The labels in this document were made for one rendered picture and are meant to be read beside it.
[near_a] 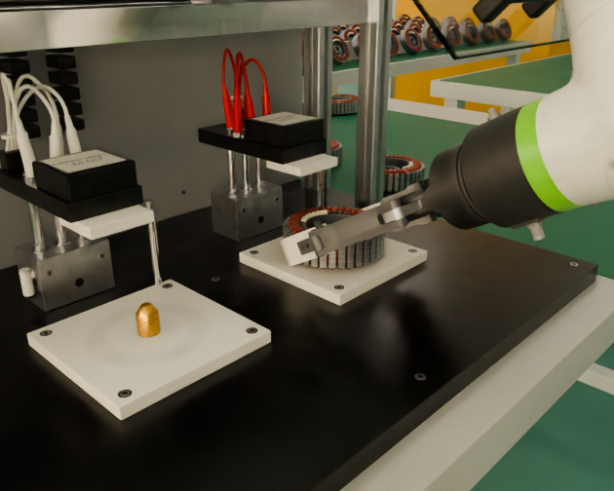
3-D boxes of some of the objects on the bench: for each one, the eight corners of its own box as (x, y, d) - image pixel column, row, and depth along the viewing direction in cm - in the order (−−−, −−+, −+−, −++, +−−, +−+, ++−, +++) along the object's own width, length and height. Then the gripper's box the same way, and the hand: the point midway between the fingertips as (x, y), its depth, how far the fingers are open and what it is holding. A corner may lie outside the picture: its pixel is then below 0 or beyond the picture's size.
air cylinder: (116, 287, 66) (109, 238, 64) (46, 313, 61) (36, 260, 59) (91, 273, 69) (84, 225, 67) (22, 295, 64) (13, 245, 62)
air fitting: (39, 297, 61) (33, 269, 60) (26, 301, 61) (21, 273, 59) (33, 293, 62) (28, 265, 61) (21, 297, 61) (16, 269, 60)
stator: (403, 250, 72) (405, 219, 71) (338, 283, 65) (339, 248, 63) (328, 225, 79) (329, 197, 78) (262, 251, 72) (261, 220, 70)
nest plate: (271, 342, 56) (271, 329, 56) (121, 421, 46) (119, 407, 46) (171, 288, 66) (170, 278, 65) (28, 345, 56) (25, 332, 55)
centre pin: (165, 331, 56) (162, 304, 55) (145, 340, 54) (142, 312, 53) (152, 323, 57) (149, 296, 56) (133, 331, 56) (130, 304, 55)
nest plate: (427, 260, 73) (428, 249, 72) (340, 306, 63) (340, 294, 62) (327, 227, 82) (328, 217, 82) (239, 262, 72) (239, 251, 72)
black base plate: (595, 282, 72) (598, 263, 72) (58, 722, 30) (51, 690, 29) (298, 192, 102) (298, 178, 101) (-182, 347, 60) (-190, 326, 59)
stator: (344, 188, 103) (345, 166, 102) (368, 170, 112) (369, 150, 111) (411, 198, 99) (413, 174, 97) (431, 178, 108) (433, 157, 106)
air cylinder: (283, 226, 82) (282, 184, 80) (239, 242, 77) (237, 199, 75) (256, 216, 86) (255, 176, 83) (211, 231, 81) (210, 189, 78)
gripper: (428, 257, 48) (258, 304, 65) (561, 188, 64) (397, 240, 80) (392, 164, 48) (231, 234, 64) (534, 118, 63) (375, 184, 80)
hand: (334, 234), depth 71 cm, fingers closed on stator, 11 cm apart
